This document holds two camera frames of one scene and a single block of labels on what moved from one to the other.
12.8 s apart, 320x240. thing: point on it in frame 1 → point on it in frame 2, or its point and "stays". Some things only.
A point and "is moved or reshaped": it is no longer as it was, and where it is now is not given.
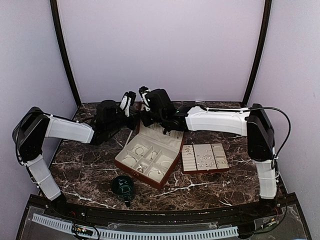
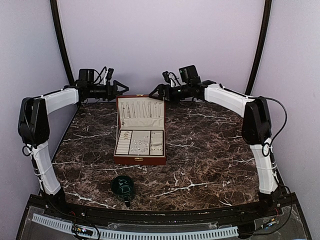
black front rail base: x=283 y=213 stays
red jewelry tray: x=204 y=158 → x=140 y=142
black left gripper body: x=132 y=125 → x=109 y=94
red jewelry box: x=151 y=155 is moved or reshaped
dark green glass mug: x=122 y=186 stays
